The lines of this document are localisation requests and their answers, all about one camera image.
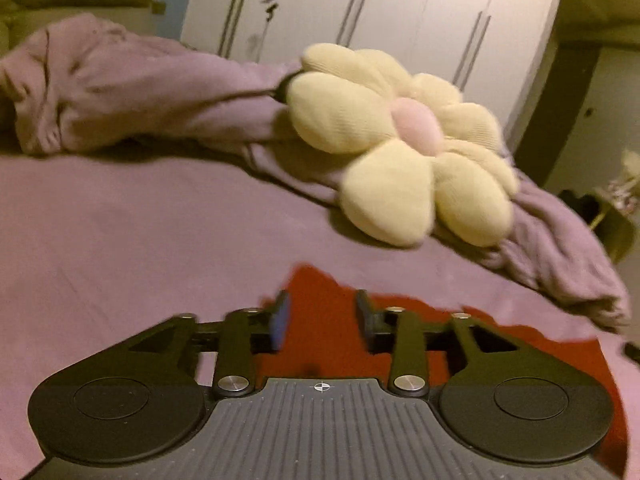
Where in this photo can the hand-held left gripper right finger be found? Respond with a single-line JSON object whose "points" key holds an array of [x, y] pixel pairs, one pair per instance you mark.
{"points": [[366, 316]]}

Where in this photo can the white wardrobe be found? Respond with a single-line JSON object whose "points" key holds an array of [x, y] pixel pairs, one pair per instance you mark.
{"points": [[390, 10]]}

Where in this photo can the small flower ornament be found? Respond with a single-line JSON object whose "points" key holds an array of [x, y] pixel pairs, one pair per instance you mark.
{"points": [[627, 175]]}

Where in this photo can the red knit cardigan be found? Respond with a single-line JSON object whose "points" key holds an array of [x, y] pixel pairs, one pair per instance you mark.
{"points": [[325, 330]]}

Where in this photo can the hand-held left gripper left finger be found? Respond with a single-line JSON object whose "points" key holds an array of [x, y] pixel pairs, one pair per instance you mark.
{"points": [[280, 322]]}

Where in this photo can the crumpled purple duvet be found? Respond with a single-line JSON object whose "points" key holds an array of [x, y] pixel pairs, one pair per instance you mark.
{"points": [[115, 90]]}

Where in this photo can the yellow side table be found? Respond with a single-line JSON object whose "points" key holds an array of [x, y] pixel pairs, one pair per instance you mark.
{"points": [[612, 230]]}

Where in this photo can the purple bed sheet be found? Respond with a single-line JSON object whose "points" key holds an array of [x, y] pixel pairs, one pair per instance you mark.
{"points": [[125, 240]]}

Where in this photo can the cream flower-shaped pillow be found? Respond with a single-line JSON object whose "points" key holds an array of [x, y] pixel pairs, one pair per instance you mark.
{"points": [[390, 180]]}

